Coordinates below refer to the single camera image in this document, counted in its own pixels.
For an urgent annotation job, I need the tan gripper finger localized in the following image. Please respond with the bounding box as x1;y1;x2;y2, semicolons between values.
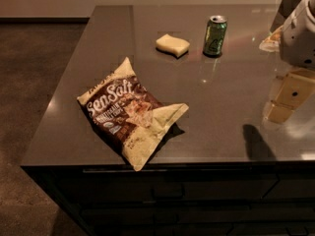
264;68;315;124

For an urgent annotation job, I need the green soda can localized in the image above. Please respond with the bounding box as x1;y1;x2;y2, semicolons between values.
203;15;227;57

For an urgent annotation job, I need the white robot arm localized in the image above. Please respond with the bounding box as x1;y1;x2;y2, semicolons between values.
259;0;315;123

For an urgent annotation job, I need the dark counter cabinet with drawers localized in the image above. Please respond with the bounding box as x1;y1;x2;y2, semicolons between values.
24;165;315;236

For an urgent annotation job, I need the yellow sponge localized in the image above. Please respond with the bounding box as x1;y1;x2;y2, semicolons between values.
156;34;190;58

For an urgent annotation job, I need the brown sea salt chip bag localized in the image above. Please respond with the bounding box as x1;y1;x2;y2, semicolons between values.
77;59;188;171

